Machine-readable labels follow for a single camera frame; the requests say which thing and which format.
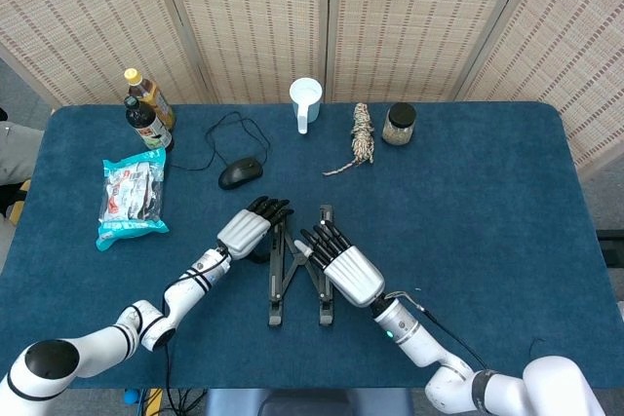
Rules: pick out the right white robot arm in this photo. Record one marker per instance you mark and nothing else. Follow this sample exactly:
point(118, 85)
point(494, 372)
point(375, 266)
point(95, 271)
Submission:
point(419, 338)

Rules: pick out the blue table mat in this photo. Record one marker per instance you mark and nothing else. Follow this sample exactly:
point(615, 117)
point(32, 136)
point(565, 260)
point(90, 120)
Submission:
point(487, 216)

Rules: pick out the teal snack bag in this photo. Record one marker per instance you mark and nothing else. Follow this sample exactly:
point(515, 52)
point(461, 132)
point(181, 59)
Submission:
point(129, 192)

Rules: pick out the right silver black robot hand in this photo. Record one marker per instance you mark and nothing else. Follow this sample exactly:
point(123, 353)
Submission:
point(353, 275)

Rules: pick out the black metal frame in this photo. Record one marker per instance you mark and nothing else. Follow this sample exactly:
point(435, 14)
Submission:
point(613, 236)

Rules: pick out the grey robot torso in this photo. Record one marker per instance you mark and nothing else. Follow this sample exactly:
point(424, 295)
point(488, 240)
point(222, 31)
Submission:
point(312, 404)

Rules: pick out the black lid glass jar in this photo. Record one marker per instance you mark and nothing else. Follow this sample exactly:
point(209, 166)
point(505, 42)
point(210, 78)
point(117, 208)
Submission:
point(399, 131)

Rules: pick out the small blue ball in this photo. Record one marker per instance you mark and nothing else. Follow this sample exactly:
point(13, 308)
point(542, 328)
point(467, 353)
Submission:
point(130, 396)

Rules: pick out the black cap dark bottle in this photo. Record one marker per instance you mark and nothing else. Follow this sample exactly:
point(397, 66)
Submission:
point(146, 126)

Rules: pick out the woven folding screen panel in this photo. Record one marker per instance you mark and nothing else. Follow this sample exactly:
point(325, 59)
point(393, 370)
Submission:
point(73, 21)
point(253, 21)
point(414, 21)
point(575, 46)

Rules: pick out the black computer mouse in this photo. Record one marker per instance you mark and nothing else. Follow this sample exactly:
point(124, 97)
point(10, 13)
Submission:
point(239, 173)

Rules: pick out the black and yellow item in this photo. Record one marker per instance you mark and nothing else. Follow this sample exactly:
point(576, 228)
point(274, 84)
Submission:
point(14, 199)

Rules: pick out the white and blue mug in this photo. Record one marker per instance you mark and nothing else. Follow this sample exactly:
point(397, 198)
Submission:
point(312, 111)

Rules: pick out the person in grey trousers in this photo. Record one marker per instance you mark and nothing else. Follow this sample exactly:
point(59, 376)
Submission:
point(19, 153)

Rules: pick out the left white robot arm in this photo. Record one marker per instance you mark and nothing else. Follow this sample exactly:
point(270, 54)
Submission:
point(195, 284)

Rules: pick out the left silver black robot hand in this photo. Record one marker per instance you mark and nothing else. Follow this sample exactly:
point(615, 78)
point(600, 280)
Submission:
point(244, 236)

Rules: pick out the yellow cap tea bottle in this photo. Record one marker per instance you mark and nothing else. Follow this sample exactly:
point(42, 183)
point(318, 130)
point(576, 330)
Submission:
point(157, 99)

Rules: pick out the black folding laptop stand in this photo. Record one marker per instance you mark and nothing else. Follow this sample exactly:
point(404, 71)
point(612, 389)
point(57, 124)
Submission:
point(278, 284)

